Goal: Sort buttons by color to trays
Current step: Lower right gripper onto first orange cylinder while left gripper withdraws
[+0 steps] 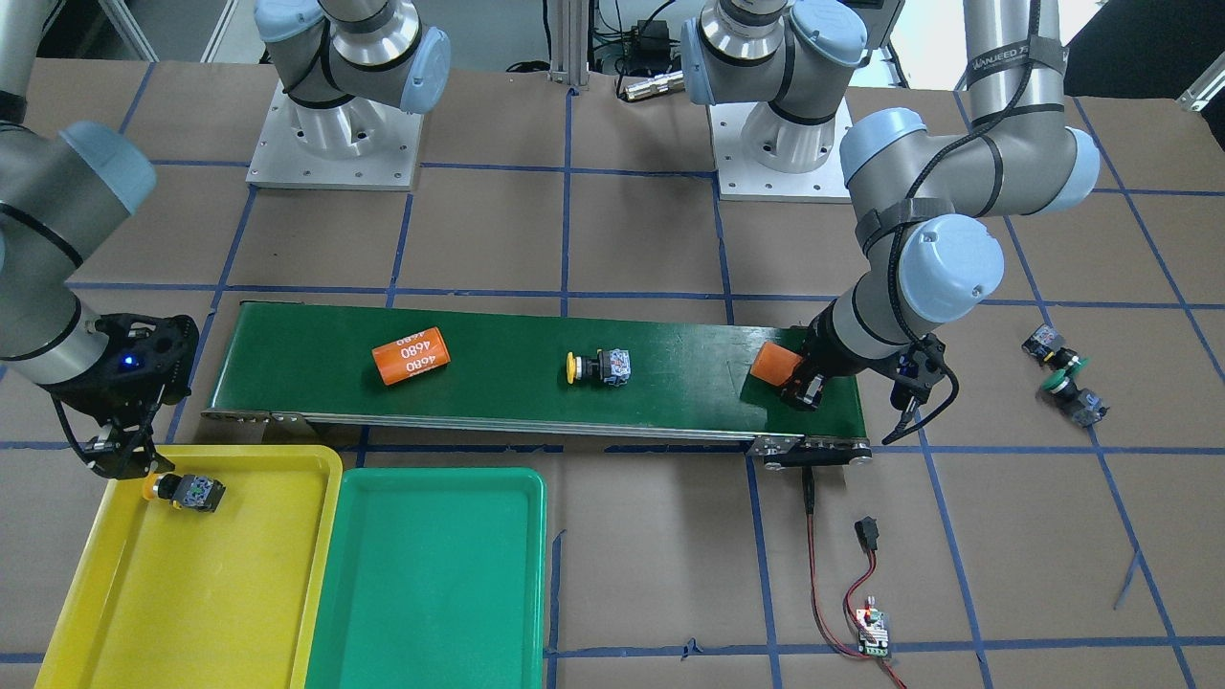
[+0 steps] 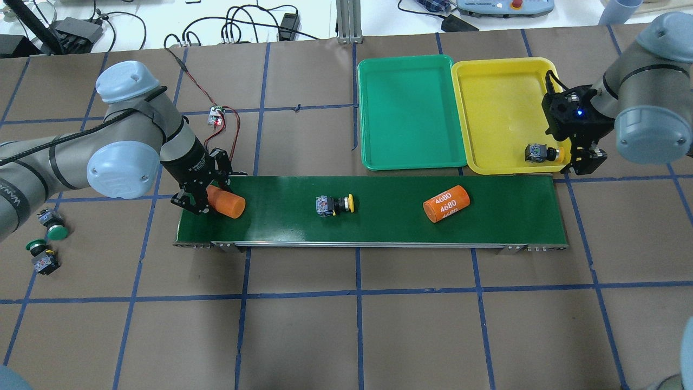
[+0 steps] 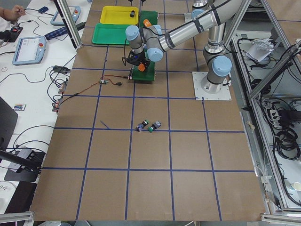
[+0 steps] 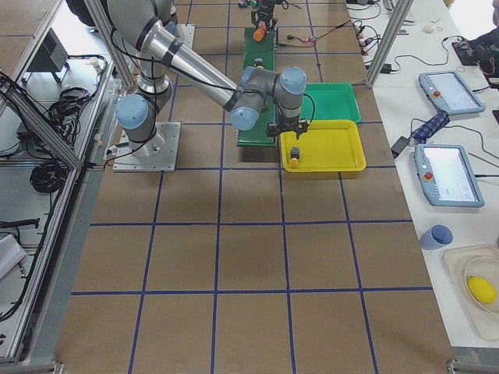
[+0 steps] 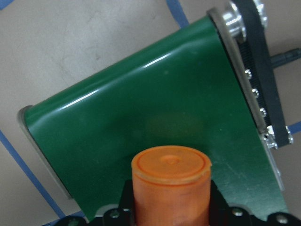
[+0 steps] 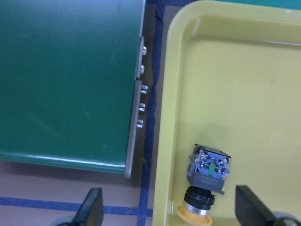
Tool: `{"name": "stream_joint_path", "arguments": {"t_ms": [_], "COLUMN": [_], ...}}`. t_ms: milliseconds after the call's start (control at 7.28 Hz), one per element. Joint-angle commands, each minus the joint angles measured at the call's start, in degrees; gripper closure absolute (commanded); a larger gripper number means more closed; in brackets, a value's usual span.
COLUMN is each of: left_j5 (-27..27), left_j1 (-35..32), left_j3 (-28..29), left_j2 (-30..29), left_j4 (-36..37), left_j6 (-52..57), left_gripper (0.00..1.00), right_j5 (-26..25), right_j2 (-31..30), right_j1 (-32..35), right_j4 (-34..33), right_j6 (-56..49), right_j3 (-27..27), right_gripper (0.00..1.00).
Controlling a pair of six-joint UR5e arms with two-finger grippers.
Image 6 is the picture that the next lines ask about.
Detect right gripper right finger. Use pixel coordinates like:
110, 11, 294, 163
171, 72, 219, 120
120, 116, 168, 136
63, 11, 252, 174
235, 185, 280, 226

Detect green conveyor belt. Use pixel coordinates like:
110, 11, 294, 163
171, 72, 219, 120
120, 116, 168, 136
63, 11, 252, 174
0, 0, 145, 178

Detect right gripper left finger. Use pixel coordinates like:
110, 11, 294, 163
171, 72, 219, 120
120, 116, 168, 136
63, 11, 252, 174
72, 188, 103, 226

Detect yellow push button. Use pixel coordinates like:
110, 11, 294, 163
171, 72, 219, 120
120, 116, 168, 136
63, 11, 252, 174
177, 144, 231, 226

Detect yellow plastic tray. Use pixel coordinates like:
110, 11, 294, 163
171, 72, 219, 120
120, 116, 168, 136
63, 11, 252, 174
152, 1, 301, 226

